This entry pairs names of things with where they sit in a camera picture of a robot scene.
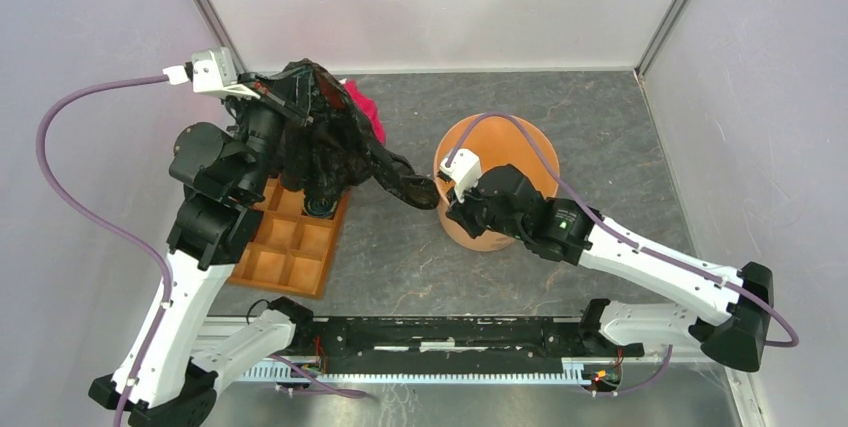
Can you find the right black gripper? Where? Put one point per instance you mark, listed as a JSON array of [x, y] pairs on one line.
[[459, 212]]

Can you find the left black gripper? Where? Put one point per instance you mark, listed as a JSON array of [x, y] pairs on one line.
[[295, 85]]

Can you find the orange trash bin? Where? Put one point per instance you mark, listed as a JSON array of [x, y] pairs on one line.
[[496, 142]]

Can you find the black trash bag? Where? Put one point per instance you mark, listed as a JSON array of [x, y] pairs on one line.
[[339, 150]]

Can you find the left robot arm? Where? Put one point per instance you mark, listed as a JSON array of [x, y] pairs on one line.
[[164, 380]]

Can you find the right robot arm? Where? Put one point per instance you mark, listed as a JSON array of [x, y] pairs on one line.
[[722, 310]]

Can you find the red cloth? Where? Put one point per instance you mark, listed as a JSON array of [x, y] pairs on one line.
[[368, 106]]

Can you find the black bag roll right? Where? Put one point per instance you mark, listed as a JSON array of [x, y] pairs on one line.
[[321, 206]]

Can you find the orange compartment tray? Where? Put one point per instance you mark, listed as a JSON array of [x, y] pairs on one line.
[[292, 252]]

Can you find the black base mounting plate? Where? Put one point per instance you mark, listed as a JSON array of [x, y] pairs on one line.
[[473, 331]]

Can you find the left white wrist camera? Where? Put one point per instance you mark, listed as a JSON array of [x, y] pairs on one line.
[[211, 72]]

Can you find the left aluminium corner post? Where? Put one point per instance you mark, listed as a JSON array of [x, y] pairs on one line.
[[220, 35]]

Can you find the aluminium corner post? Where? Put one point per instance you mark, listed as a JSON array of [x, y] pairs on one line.
[[220, 35], [659, 38]]

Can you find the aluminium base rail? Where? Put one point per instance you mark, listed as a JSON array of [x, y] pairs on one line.
[[339, 354]]

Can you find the right aluminium corner post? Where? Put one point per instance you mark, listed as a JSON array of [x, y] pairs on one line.
[[659, 38]]

